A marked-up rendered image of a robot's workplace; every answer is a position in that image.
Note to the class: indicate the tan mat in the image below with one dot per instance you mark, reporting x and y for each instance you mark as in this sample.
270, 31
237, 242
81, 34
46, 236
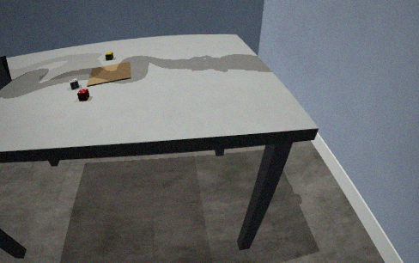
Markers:
110, 73

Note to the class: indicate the white die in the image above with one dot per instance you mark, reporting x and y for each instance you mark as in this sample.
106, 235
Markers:
74, 84

